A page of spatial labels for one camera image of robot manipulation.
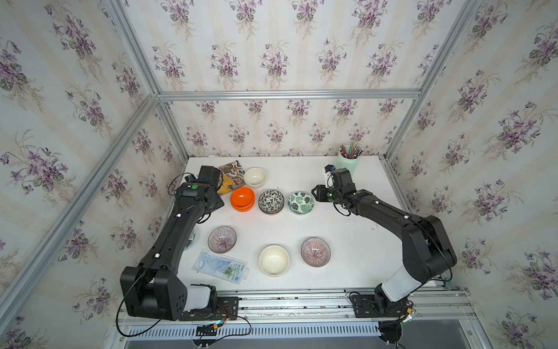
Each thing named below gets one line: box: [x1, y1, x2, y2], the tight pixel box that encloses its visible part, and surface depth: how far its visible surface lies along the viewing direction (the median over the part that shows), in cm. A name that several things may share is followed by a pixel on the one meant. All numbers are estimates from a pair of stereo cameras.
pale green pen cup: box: [335, 143, 361, 178], surface depth 104 cm
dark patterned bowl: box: [257, 189, 285, 215], surface depth 100 cm
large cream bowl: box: [258, 245, 290, 278], surface depth 84 cm
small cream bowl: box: [243, 167, 268, 190], surface depth 109 cm
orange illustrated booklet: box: [217, 159, 247, 195], surface depth 113 cm
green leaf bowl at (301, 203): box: [287, 191, 315, 216], surface depth 100 cm
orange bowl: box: [230, 186, 256, 213], surface depth 97 cm
